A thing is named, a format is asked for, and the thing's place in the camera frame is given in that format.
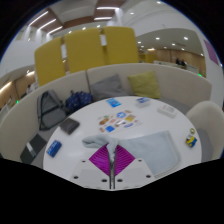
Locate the yellow-green cushion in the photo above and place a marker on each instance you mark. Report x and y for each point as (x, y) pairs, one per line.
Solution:
(145, 84)

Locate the cream curved sofa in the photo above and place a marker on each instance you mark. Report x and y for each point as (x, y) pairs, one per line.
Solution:
(186, 83)

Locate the person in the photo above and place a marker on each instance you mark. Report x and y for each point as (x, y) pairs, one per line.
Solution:
(183, 63)
(177, 61)

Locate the magenta wall poster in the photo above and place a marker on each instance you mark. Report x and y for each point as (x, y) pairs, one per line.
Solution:
(211, 52)

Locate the grey backpack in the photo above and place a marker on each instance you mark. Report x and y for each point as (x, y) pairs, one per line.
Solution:
(50, 110)

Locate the grey cushion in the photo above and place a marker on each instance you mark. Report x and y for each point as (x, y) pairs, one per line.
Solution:
(108, 88)

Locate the navy blue patterned bag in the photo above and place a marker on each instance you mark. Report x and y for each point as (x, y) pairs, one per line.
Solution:
(79, 100)

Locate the black laptop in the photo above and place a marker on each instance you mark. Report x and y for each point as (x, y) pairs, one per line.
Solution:
(33, 149)

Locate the dark wallet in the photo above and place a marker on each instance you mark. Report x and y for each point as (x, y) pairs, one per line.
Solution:
(69, 126)

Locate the yellow acoustic panel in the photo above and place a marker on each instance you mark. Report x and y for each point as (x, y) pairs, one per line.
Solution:
(85, 50)
(50, 61)
(121, 45)

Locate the blue card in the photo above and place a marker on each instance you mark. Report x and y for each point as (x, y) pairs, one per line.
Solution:
(113, 102)

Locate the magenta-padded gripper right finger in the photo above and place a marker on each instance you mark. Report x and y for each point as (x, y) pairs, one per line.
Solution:
(125, 161)

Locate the ceiling lights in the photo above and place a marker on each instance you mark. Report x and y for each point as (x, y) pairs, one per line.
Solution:
(106, 8)

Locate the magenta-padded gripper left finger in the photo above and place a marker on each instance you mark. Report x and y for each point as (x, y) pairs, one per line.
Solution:
(100, 161)

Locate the cream armchair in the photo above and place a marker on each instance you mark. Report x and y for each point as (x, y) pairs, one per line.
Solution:
(210, 120)

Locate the yellow cartoon figure toy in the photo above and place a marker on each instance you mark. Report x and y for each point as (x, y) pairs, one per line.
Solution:
(191, 140)

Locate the small blue and white box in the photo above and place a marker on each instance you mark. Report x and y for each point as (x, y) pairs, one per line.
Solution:
(143, 101)

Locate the yellow tape roll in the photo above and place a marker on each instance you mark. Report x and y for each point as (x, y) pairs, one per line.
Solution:
(192, 131)

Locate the light blue towel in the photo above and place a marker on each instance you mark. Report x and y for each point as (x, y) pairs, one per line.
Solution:
(151, 150)

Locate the flat white box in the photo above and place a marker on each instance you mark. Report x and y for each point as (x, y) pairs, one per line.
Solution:
(167, 110)

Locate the colourful sticker sheet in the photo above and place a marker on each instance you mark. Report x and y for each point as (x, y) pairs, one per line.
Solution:
(119, 121)

